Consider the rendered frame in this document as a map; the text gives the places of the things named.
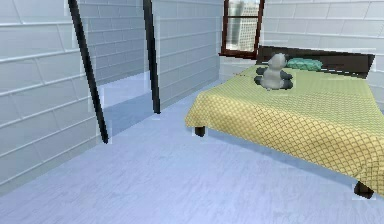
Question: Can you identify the grey and black plush toy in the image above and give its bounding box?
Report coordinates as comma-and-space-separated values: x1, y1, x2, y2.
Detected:
253, 52, 295, 91

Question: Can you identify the dark red framed window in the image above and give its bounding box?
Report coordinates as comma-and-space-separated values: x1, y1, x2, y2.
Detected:
218, 0, 266, 60

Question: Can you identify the bed with yellow green cover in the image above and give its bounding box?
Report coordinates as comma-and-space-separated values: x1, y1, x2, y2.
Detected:
184, 45, 384, 200

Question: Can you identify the teal pillow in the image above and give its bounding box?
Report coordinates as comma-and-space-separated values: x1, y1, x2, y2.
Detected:
286, 57, 324, 72

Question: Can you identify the black doorway frame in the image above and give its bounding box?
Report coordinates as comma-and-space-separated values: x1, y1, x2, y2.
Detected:
67, 0, 162, 145

